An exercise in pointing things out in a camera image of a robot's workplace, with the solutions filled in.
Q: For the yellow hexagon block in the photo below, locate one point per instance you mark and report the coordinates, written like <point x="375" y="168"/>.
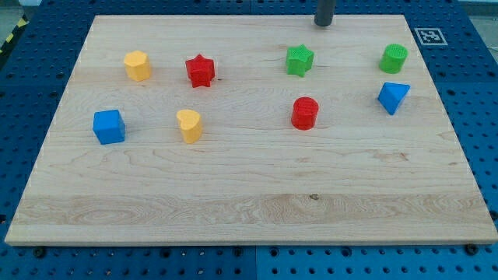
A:
<point x="137" y="66"/>

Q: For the light wooden board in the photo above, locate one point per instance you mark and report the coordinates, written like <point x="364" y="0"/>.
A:
<point x="360" y="176"/>

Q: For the yellow heart block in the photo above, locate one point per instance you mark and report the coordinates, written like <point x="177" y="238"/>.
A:
<point x="190" y="124"/>

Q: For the red cylinder block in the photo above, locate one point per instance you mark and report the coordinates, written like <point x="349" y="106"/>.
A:
<point x="304" y="113"/>

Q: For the red star block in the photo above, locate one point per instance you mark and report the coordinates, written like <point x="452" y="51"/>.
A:
<point x="200" y="70"/>

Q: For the green star block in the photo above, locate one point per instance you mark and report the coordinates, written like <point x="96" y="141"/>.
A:
<point x="299" y="60"/>

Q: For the blue cube block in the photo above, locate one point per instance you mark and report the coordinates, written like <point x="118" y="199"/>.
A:
<point x="108" y="127"/>

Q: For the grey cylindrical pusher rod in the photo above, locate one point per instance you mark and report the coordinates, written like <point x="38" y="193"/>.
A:
<point x="325" y="11"/>

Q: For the blue triangle block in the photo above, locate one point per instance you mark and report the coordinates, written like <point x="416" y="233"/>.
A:
<point x="391" y="96"/>

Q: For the green cylinder block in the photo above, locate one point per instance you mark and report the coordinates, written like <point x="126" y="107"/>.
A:
<point x="393" y="58"/>

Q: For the white fiducial marker tag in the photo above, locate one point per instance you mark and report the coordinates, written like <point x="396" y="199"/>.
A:
<point x="430" y="36"/>

